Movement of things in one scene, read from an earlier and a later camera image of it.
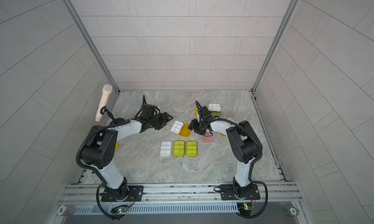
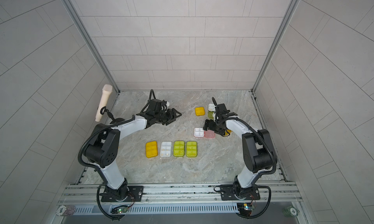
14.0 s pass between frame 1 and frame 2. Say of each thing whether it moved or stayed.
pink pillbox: moved
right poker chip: stayed
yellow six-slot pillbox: moved
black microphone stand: stayed
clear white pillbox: stayed
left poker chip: stayed
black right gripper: moved
